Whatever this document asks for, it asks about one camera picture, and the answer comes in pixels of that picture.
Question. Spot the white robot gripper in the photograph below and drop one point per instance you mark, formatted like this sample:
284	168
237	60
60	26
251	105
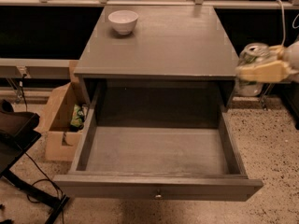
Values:
292	56

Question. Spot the open grey top drawer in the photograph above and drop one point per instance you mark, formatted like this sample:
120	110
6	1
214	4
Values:
143	136

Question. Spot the grey wooden cabinet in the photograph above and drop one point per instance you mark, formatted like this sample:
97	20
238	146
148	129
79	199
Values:
168	42

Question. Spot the white ceramic bowl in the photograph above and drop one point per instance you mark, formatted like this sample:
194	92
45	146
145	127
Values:
123	21

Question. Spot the green snack bag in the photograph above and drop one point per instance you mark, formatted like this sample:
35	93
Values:
77	119

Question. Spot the cardboard box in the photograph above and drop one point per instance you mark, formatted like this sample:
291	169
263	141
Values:
55	119

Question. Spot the black chair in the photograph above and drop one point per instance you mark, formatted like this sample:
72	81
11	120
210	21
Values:
17	134

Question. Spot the wall power outlet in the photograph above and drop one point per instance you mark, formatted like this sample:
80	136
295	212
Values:
23	71

